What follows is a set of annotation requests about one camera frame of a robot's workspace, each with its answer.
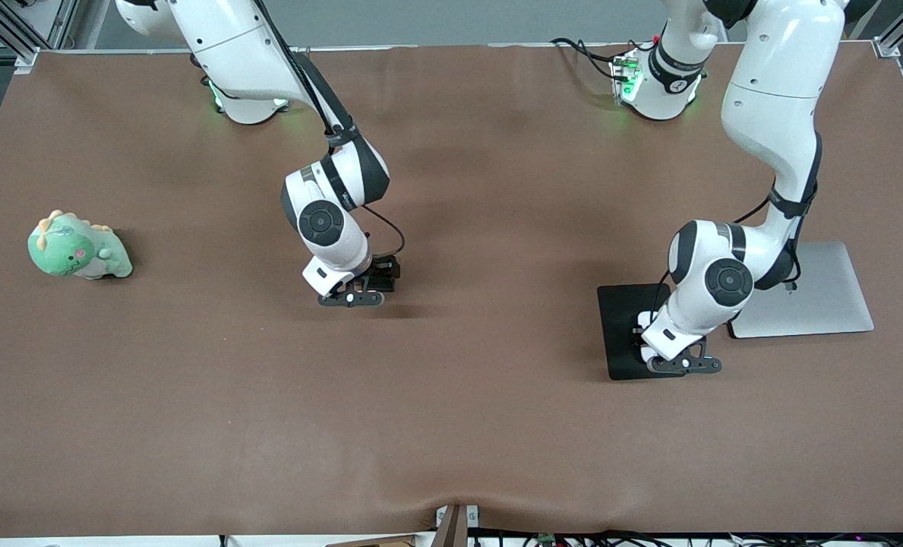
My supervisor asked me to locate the brown cardboard piece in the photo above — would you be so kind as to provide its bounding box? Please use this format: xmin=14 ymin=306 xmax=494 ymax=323
xmin=326 ymin=535 xmax=415 ymax=547

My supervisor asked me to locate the black mouse pad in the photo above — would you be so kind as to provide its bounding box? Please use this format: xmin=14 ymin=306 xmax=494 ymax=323
xmin=597 ymin=283 xmax=687 ymax=381

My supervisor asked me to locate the silver laptop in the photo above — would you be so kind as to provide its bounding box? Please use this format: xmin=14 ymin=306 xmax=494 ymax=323
xmin=728 ymin=242 xmax=875 ymax=340

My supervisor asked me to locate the metal bracket at table edge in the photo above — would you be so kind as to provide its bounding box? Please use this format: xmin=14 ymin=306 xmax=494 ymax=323
xmin=434 ymin=504 xmax=480 ymax=547

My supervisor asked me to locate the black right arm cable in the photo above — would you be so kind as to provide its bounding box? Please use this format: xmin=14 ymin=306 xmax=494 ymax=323
xmin=252 ymin=0 xmax=406 ymax=263

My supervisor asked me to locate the brown table cover cloth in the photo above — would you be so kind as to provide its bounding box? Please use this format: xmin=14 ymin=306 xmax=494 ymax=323
xmin=0 ymin=42 xmax=903 ymax=536

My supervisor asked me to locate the black cable at arm base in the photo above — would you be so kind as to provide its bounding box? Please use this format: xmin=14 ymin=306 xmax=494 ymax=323
xmin=551 ymin=36 xmax=634 ymax=81

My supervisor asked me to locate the green plush dinosaur toy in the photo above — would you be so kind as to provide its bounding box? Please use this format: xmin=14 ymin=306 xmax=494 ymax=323
xmin=27 ymin=210 xmax=134 ymax=280

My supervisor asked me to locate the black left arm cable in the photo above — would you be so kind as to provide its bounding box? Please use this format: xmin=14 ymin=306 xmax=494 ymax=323
xmin=732 ymin=133 xmax=824 ymax=293

